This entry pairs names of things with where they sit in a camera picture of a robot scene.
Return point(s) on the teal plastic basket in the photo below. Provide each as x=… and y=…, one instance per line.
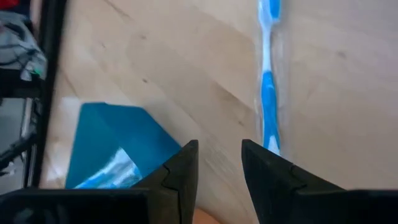
x=109, y=133

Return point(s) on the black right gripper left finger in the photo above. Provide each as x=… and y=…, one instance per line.
x=177, y=186

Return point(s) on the blue and white toothbrush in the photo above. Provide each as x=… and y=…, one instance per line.
x=118, y=171
x=269, y=102

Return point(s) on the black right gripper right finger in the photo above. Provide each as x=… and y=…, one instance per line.
x=273, y=193

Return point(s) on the orange plastic basket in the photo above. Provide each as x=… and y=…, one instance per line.
x=205, y=217

